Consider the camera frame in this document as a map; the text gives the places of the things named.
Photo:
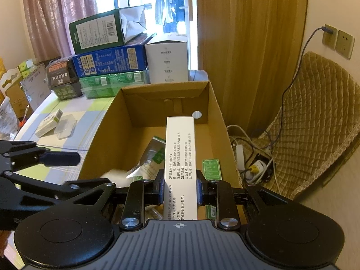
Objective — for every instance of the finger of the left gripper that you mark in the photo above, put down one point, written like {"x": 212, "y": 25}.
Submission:
{"x": 26, "y": 189}
{"x": 18, "y": 155}

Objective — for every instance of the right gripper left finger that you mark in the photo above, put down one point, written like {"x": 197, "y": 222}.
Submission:
{"x": 137, "y": 196}

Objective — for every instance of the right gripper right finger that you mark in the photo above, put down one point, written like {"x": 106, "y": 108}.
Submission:
{"x": 219, "y": 194}

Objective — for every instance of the green white medicine box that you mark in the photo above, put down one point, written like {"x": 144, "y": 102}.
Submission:
{"x": 211, "y": 171}

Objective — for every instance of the silver green tea pouch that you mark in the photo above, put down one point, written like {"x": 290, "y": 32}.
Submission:
{"x": 151, "y": 161}

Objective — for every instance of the long white medicine box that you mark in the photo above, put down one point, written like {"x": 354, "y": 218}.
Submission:
{"x": 180, "y": 201}

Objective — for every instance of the white green tablet box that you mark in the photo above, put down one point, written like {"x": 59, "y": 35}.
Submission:
{"x": 49, "y": 123}

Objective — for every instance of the clear plastic tray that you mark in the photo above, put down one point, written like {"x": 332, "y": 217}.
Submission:
{"x": 65, "y": 127}

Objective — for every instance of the white power adapter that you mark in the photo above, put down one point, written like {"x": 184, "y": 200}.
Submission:
{"x": 118, "y": 177}

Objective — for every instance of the printed plastic bag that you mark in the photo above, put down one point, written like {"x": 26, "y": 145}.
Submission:
{"x": 9, "y": 123}

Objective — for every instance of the white power strip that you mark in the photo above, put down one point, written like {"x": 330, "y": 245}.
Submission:
{"x": 255, "y": 169}

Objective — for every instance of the brown cardboard side boxes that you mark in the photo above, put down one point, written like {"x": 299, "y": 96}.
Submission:
{"x": 25, "y": 86}

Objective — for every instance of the checked pastel tablecloth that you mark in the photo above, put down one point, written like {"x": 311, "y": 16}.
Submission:
{"x": 88, "y": 114}

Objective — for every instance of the brown cardboard box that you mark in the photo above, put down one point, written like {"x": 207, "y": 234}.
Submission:
{"x": 139, "y": 113}

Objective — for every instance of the black food container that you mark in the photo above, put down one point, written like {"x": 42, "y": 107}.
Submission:
{"x": 62, "y": 78}

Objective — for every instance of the green shrink-wrapped cartons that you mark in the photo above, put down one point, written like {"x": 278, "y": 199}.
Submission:
{"x": 108, "y": 85}

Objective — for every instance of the quilted brown chair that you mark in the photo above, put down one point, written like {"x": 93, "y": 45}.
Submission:
{"x": 317, "y": 124}

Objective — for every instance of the blue carton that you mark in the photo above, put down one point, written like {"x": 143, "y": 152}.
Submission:
{"x": 128, "y": 58}

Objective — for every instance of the white carton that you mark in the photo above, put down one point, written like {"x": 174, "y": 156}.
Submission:
{"x": 167, "y": 57}

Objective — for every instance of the dark green carton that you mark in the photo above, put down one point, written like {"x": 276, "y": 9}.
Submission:
{"x": 108, "y": 29}

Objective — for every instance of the pink curtain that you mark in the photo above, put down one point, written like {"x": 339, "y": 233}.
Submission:
{"x": 48, "y": 23}

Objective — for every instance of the wall power socket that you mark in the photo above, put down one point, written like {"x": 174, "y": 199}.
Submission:
{"x": 340, "y": 41}

